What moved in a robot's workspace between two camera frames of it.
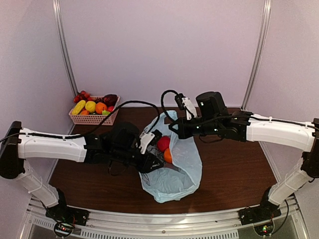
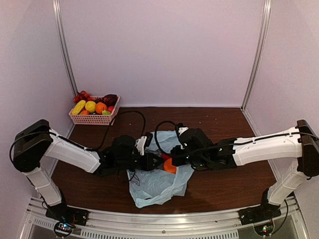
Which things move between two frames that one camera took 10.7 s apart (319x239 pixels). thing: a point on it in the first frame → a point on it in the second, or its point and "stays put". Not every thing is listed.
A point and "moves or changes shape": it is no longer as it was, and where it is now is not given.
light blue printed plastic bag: [181, 178] moves or changes shape
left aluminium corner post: [59, 19] stays put
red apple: [163, 143] → [165, 157]
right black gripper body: [208, 125] → [194, 160]
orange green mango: [85, 112] stays put
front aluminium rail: [111, 224] stays put
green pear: [105, 112] stays put
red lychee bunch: [83, 95] stays put
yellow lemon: [90, 106] stays put
